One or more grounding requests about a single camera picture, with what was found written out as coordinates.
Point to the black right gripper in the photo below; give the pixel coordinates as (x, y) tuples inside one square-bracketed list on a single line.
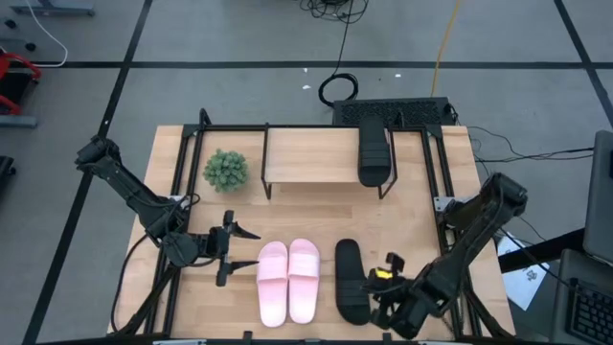
[(392, 290)]

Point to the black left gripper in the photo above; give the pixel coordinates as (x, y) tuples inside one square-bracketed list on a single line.
[(213, 244)]

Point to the black ribbed slide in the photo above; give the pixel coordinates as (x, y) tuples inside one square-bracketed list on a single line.
[(374, 153), (352, 282)]

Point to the pink foam slide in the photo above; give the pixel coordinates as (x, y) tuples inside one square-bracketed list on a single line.
[(304, 280), (273, 282)]

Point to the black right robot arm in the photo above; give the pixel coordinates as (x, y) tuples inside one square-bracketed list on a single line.
[(469, 239)]

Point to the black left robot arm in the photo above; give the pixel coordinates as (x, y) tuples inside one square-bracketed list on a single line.
[(129, 189)]

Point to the yellow gripper tag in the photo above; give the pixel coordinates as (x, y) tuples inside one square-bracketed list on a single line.
[(381, 274)]

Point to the black table clamp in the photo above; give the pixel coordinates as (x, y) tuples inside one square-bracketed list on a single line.
[(388, 338), (247, 335)]

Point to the small green potted plant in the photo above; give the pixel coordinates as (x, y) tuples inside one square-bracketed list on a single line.
[(226, 170)]

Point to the white paper sheet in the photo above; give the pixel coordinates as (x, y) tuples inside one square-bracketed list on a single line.
[(522, 280)]

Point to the black beam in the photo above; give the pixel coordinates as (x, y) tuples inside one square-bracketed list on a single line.
[(541, 249)]

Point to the black perforated computer case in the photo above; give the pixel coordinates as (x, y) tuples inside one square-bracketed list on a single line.
[(392, 111)]

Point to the grey laptop with black keyboard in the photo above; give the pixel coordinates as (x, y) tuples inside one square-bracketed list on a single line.
[(589, 311)]

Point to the grey stand base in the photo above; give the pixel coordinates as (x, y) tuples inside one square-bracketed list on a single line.
[(16, 121), (52, 7)]

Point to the red cart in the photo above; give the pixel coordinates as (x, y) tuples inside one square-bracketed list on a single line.
[(21, 60)]

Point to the black caster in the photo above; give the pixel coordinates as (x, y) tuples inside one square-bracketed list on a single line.
[(30, 46), (9, 23)]

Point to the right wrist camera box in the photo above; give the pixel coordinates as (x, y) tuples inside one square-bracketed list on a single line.
[(396, 262)]

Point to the silver metal bracket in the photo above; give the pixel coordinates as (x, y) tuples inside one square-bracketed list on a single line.
[(176, 198), (443, 202)]

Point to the wooden shelf with black frame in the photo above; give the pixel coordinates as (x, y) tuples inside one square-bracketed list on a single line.
[(311, 153)]

